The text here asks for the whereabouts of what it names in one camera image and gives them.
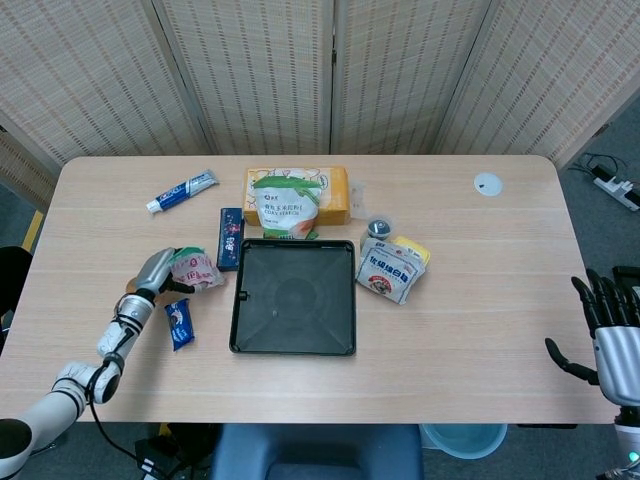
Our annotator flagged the white castor sugar bag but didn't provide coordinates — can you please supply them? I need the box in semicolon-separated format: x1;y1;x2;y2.
355;237;426;305

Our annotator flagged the black box device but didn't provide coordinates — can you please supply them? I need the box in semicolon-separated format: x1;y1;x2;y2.
133;435;182;480

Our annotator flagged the woven folding screen panel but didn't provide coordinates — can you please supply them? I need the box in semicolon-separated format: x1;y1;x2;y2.
0;0;214;166
152;0;335;156
0;112;66;211
434;0;640;169
329;0;501;156

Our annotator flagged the pink snack packet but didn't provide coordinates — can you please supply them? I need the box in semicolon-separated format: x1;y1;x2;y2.
169;246;226;294

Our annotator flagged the white power strip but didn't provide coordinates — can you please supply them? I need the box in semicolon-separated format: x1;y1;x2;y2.
593;167;640;212

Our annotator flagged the blue white toothpaste tube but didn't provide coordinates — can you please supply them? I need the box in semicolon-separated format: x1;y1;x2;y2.
145;169;220;215

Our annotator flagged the black bag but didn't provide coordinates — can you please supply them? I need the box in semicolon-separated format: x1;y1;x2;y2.
0;246;35;326

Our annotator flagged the small dark lidded cup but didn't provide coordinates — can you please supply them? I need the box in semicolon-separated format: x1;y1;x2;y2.
366;214;397;240

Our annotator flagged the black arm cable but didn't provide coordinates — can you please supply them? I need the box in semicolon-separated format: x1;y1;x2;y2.
87;294;166;471

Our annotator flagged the orange yellow tissue pack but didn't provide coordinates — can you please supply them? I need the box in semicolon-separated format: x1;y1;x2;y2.
243;166;351;227

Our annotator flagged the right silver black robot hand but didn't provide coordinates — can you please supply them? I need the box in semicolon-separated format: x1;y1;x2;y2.
544;268;640;407

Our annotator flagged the green white corn starch bag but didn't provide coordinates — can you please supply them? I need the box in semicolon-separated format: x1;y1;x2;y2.
251;172;321;241

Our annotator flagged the black square plastic tray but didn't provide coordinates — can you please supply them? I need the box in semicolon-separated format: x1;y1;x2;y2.
228;238;358;357

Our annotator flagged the white round table grommet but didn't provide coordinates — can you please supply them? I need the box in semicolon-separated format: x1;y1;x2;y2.
473;171;505;197

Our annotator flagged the blue chair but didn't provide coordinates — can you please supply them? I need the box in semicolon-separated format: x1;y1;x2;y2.
209;423;425;480

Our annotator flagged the dark blue carton box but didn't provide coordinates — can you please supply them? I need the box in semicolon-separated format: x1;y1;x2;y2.
216;206;246;273

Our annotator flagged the blue cookie packet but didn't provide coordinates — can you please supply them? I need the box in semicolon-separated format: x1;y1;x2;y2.
164;298;196;352

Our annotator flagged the yellow packet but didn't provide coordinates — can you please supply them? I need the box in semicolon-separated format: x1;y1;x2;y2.
392;235;431;269

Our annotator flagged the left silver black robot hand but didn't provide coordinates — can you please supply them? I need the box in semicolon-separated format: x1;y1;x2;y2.
133;246;196;297

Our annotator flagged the black floor cable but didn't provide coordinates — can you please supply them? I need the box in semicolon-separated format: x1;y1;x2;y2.
569;152;626;177

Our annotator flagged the black floor case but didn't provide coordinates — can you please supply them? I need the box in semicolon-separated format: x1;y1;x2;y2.
612;265;640;290

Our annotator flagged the light blue bucket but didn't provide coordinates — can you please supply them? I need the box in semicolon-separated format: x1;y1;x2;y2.
418;423;509;461

